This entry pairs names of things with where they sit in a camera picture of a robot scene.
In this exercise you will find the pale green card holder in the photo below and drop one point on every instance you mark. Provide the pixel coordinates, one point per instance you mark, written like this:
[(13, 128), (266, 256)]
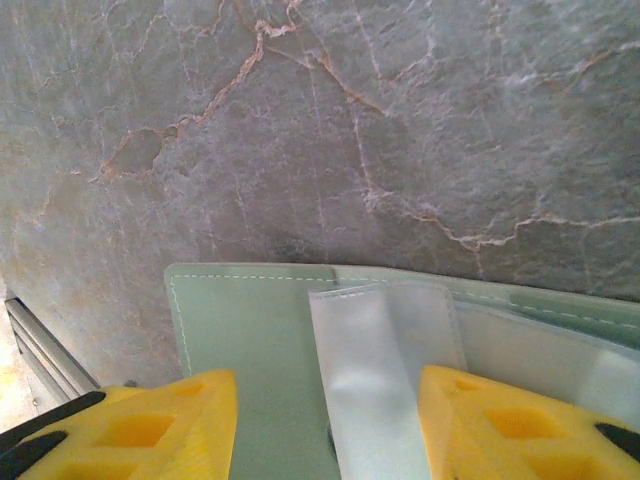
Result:
[(250, 325)]

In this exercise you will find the aluminum extrusion mounting rail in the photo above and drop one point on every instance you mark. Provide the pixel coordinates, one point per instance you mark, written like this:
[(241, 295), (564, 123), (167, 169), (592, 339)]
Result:
[(45, 350)]

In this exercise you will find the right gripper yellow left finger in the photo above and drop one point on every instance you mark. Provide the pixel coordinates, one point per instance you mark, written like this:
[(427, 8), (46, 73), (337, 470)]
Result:
[(200, 430)]

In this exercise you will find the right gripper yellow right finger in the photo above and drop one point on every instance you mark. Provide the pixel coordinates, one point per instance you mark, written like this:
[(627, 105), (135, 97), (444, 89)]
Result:
[(540, 450)]

